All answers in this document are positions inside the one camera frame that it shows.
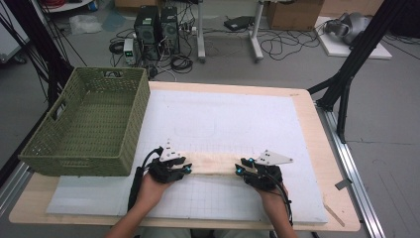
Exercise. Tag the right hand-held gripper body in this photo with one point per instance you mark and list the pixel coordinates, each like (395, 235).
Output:
(264, 178)

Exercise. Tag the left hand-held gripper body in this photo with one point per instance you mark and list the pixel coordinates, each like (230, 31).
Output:
(163, 172)

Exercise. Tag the cream printed cloth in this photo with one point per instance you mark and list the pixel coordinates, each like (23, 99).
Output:
(214, 163)

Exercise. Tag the green woven basket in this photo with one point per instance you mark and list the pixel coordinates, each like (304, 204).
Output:
(85, 125)

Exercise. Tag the person's left hand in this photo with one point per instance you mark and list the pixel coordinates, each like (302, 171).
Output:
(150, 191)

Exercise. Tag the person's right hand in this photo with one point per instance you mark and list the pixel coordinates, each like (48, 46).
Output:
(274, 201)

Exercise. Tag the white grid mat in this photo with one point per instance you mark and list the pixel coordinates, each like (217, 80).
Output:
(218, 115)

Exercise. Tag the person's light trousers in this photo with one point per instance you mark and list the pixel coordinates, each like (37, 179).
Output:
(171, 234)

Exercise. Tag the beige tape strip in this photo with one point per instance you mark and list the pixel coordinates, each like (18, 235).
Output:
(334, 214)

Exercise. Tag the grey tape piece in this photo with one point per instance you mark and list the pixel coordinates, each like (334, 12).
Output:
(343, 184)

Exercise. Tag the small white power supply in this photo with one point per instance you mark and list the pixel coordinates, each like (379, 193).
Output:
(128, 51)

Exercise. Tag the white desk leg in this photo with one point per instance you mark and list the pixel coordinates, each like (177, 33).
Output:
(200, 33)
(256, 36)

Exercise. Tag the black computer tower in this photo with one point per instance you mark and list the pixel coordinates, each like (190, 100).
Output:
(170, 29)
(147, 29)

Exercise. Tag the black flat device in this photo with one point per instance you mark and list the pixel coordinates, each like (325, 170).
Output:
(239, 22)

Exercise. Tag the white floor board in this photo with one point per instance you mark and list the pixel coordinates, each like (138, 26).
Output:
(336, 49)

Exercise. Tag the black metal stand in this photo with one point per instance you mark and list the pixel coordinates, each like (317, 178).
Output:
(43, 49)
(356, 56)

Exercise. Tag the large cardboard box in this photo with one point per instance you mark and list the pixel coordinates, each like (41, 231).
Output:
(294, 15)

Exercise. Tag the clear plastic bag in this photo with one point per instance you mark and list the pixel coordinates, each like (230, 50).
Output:
(84, 24)

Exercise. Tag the grey robot head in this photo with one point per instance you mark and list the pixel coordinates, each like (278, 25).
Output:
(353, 26)

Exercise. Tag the flat cardboard box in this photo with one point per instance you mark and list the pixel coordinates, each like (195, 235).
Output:
(350, 6)

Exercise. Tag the white round table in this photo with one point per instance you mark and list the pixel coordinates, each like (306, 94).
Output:
(66, 5)

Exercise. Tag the white cabinet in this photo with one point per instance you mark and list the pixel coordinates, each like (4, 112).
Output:
(10, 39)

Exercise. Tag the aluminium rail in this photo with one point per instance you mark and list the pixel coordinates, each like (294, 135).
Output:
(350, 158)
(13, 188)

